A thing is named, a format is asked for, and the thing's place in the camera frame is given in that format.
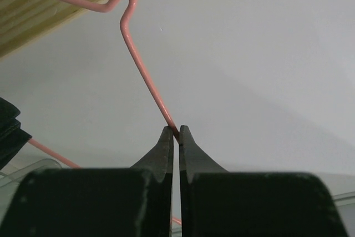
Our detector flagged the black trousers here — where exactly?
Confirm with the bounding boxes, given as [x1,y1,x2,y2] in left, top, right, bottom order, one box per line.
[0,98,32,169]

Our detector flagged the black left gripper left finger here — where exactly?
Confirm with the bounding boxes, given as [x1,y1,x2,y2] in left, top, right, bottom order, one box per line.
[5,127,174,236]

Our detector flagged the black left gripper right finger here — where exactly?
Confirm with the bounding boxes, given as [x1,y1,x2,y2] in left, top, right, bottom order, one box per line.
[179,125,348,236]

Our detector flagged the pink wire hanger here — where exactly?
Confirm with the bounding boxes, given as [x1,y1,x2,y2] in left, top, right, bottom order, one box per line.
[0,0,182,225]

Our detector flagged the clear grey plastic bin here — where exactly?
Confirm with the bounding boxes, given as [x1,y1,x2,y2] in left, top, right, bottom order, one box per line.
[0,158,355,237]

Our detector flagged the wooden clothes rack frame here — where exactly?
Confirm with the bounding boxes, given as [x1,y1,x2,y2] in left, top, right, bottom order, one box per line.
[0,0,145,62]

